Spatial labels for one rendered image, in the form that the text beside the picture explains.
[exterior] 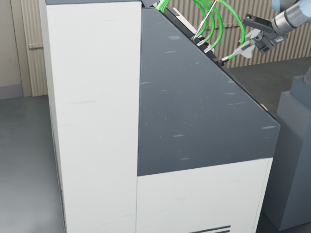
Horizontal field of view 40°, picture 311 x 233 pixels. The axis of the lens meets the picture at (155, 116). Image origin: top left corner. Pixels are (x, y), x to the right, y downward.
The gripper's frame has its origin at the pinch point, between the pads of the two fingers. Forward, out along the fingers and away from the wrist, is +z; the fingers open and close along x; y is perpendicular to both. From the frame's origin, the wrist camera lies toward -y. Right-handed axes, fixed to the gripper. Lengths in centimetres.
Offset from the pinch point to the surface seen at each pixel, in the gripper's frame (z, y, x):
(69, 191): 51, -12, -67
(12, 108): 227, -42, 53
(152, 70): 4.6, -23.0, -39.3
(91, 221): 60, 5, -66
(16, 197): 166, -6, -31
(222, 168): 23.3, 29.5, -31.5
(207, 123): 11.1, 7.6, -31.7
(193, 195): 37, 30, -41
